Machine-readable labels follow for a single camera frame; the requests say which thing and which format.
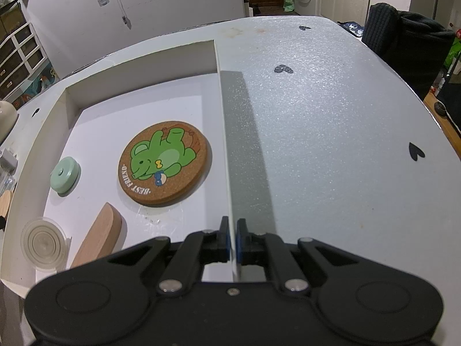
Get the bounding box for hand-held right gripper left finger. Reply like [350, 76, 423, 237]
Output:
[90, 216, 231, 294]

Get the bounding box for blue patterned bag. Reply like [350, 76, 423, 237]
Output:
[339, 21, 364, 38]

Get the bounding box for dark jacket on chair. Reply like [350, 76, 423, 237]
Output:
[361, 2, 456, 99]

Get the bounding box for white cat-shaped teapot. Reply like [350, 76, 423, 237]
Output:
[0, 100, 19, 143]

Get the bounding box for clear round plastic lid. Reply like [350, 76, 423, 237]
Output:
[20, 216, 70, 272]

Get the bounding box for teal printed cloth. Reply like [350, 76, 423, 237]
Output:
[14, 67, 58, 105]

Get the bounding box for glass fish tank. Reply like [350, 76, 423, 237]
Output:
[50, 157, 82, 193]

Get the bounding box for hanging grey cord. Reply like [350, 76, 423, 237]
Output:
[108, 0, 132, 29]

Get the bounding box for shallow white box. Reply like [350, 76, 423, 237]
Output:
[0, 40, 243, 298]

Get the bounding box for clear plastic blister pack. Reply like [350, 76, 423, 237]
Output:
[0, 171, 17, 191]

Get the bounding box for half-round wooden block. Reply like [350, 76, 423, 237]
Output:
[69, 202, 124, 269]

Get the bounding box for white power adapter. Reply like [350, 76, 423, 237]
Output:
[0, 148, 18, 174]

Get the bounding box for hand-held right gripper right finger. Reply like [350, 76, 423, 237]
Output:
[236, 218, 371, 294]

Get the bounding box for white drawer unit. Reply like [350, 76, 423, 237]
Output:
[0, 22, 47, 98]

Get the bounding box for round cork coaster green bear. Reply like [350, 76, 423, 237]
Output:
[118, 123, 212, 208]

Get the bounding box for light wooden disc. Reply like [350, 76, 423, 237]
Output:
[0, 190, 13, 220]

